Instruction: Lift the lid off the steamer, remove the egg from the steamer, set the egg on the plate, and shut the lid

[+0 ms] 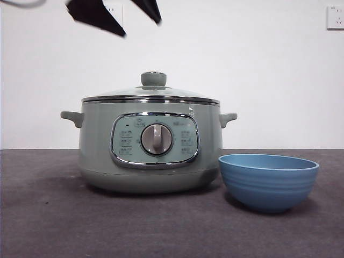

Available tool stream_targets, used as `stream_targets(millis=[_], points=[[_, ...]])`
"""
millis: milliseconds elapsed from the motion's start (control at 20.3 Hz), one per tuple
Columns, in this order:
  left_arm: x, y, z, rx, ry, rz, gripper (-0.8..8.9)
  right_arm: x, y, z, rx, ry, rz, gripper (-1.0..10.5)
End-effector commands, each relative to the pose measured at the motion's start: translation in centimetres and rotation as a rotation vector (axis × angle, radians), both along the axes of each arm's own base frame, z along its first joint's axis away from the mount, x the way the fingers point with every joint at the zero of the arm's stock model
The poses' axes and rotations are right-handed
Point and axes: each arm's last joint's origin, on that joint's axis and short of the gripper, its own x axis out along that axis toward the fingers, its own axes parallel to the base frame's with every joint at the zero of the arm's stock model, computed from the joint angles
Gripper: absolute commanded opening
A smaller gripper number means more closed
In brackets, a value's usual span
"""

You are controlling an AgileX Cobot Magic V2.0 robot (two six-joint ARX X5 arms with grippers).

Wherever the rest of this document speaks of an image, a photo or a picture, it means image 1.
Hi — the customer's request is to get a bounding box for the glass lid with green knob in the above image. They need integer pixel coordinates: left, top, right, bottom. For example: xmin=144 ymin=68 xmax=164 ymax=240
xmin=81 ymin=71 xmax=220 ymax=104

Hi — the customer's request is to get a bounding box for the pale green electric steamer pot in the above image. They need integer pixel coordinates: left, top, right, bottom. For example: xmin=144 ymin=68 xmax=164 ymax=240
xmin=60 ymin=101 xmax=238 ymax=194

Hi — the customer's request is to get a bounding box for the blue ribbed bowl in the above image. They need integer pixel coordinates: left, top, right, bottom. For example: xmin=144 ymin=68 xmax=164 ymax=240
xmin=218 ymin=153 xmax=320 ymax=213

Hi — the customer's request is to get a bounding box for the white wall socket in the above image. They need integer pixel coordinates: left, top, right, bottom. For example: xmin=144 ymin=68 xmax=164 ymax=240
xmin=326 ymin=5 xmax=344 ymax=30
xmin=104 ymin=3 xmax=124 ymax=30

